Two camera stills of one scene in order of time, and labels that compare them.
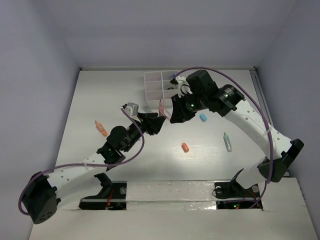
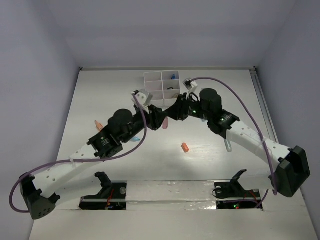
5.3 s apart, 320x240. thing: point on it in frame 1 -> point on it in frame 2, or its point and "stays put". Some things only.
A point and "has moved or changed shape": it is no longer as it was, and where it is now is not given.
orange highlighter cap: x=185 y=147 stays put
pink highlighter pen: x=161 y=109 has moved or changed shape
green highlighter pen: x=227 y=142 stays put
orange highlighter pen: x=100 y=128 stays put
